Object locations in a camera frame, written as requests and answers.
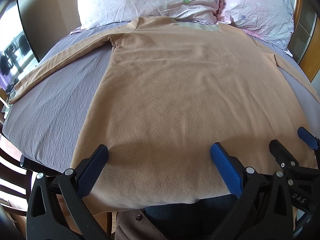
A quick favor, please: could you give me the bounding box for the right floral pink pillow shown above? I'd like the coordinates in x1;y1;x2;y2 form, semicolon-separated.
217;0;295;50

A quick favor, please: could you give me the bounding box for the left floral white pillow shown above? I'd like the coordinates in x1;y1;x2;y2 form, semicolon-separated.
78;0;220;29

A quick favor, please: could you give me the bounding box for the brown jacket with button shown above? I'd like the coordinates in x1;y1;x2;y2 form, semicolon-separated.
114;209;167;240

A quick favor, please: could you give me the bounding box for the dark wooden chair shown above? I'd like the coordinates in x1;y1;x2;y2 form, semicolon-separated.
0;132;34;240

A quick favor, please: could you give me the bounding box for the tan long-sleeve shirt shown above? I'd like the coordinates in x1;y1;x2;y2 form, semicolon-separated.
10;17;319;214

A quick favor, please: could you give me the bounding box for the purple textured bedsheet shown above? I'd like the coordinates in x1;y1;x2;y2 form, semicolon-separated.
3;23;319;172

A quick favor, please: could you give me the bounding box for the dark window frame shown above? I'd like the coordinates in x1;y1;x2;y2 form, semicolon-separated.
16;0;42;62

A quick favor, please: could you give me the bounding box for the wooden headboard frame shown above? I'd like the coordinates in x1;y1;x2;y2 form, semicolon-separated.
289;0;319;81

